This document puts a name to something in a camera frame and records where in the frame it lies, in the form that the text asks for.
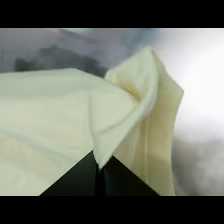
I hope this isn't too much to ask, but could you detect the cream shirt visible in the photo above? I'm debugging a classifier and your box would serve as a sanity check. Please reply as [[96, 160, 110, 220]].
[[0, 46, 185, 197]]

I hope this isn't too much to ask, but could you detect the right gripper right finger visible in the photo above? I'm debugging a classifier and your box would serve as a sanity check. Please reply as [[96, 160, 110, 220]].
[[99, 154, 160, 197]]

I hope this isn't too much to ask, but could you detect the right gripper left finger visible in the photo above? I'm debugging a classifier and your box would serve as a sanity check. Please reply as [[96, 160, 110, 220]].
[[39, 149, 100, 197]]

